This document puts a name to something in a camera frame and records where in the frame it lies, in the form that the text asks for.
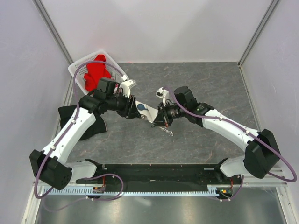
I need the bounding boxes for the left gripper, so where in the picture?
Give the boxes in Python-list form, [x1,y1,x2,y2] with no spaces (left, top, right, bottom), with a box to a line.
[106,91,141,119]

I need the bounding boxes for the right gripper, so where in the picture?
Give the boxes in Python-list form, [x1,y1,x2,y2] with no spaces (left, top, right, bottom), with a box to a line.
[151,101,187,127]

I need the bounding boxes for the blue plastic spoon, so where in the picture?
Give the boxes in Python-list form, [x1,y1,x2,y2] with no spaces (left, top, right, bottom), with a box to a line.
[137,103,148,111]

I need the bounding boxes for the white cloth napkin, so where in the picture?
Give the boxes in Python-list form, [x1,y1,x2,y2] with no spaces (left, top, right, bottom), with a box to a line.
[136,101,158,123]

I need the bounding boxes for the silver metal fork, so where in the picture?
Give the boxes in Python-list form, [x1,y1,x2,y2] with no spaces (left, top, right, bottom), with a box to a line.
[159,127,174,136]

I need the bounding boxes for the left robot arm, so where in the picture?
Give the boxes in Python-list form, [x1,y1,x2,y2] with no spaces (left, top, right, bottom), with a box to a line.
[29,78,140,190]

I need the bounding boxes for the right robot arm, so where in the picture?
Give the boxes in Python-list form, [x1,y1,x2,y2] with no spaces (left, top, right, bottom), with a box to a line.
[152,86,280,184]

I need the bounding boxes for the red cloth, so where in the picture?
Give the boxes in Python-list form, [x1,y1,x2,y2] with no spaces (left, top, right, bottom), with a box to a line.
[84,63,112,92]

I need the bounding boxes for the black cloth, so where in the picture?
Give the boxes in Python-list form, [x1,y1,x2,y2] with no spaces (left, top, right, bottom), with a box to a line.
[58,105,107,141]

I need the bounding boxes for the white plastic basket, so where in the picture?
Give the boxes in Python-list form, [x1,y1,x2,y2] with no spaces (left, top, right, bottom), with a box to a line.
[68,50,129,94]

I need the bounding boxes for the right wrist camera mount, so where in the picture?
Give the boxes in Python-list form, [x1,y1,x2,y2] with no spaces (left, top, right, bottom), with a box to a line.
[156,87,169,107]

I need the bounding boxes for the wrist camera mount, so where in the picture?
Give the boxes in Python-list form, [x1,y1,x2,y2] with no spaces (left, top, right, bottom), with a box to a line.
[119,79,136,98]
[156,87,169,107]

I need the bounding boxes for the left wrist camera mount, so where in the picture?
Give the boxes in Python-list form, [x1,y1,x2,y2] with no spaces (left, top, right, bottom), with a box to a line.
[119,79,136,98]

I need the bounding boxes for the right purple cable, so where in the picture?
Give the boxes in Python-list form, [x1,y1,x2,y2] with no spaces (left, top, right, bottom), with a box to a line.
[162,86,298,203]

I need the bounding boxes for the purple cable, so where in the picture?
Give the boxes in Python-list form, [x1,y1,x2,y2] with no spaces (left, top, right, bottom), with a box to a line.
[162,86,298,203]
[34,61,126,213]

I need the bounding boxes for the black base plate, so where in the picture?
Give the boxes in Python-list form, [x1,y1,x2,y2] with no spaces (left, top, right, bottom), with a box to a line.
[76,164,243,192]

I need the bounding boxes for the slotted cable duct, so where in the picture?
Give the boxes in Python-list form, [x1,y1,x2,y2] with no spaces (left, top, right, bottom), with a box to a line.
[48,185,220,196]

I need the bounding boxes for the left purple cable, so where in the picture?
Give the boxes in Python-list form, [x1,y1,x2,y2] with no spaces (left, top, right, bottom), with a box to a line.
[34,61,126,213]

